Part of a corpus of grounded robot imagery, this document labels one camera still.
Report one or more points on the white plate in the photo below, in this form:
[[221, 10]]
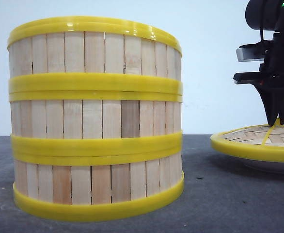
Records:
[[267, 166]]

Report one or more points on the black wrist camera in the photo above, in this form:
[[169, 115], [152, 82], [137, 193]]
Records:
[[251, 52]]

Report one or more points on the woven steamer lid yellow rim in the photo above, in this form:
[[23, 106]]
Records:
[[260, 142]]

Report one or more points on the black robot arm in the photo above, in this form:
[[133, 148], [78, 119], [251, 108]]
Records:
[[268, 15]]

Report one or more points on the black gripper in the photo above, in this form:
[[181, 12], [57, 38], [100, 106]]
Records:
[[269, 86]]

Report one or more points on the bamboo steamer basket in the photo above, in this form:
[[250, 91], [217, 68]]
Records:
[[93, 58], [99, 193]]

